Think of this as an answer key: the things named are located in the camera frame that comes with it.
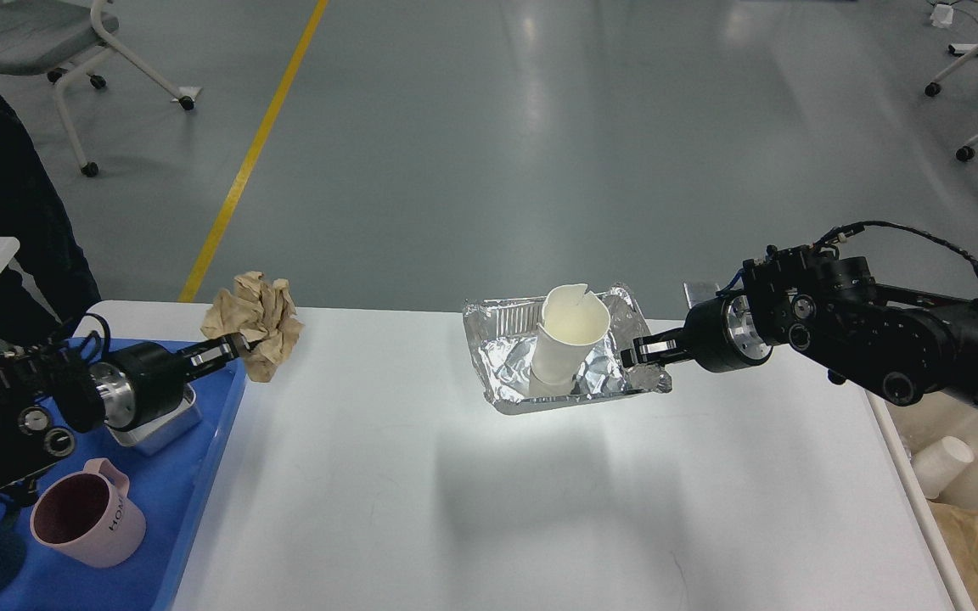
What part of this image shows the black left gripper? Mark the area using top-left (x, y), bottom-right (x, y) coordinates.
top-left (90, 333), bottom-right (251, 432)

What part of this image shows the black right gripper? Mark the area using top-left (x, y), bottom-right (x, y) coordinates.
top-left (621, 294), bottom-right (773, 373)

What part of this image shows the white paper cup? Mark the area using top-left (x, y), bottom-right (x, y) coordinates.
top-left (531, 283), bottom-right (612, 385)

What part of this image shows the stainless steel rectangular tin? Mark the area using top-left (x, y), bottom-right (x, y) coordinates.
top-left (105, 384), bottom-right (202, 457)

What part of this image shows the aluminium foil tray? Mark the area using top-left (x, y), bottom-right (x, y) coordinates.
top-left (462, 283), bottom-right (672, 415)

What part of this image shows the pink HOME mug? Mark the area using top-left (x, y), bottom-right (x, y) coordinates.
top-left (30, 457), bottom-right (147, 569)

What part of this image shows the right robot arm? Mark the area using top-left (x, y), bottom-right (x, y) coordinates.
top-left (621, 221), bottom-right (978, 411)

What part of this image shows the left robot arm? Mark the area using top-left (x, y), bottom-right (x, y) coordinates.
top-left (0, 318), bottom-right (256, 507)

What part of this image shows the left floor socket plate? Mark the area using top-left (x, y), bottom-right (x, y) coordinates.
top-left (683, 281), bottom-right (722, 310)

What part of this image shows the blue plastic tray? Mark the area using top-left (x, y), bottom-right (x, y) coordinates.
top-left (0, 361), bottom-right (247, 610)

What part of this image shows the person in beige sweater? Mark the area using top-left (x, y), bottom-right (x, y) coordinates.
top-left (0, 94), bottom-right (101, 345)

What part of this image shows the paper cup in bin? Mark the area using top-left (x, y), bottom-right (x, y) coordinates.
top-left (911, 435), bottom-right (975, 500)

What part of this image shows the grey office chair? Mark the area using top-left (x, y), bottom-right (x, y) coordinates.
top-left (0, 1), bottom-right (199, 177)

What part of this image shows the white plastic bin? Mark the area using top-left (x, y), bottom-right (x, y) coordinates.
top-left (868, 394), bottom-right (978, 610)

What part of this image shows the white chair legs right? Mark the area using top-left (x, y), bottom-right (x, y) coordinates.
top-left (924, 0), bottom-right (978, 163)

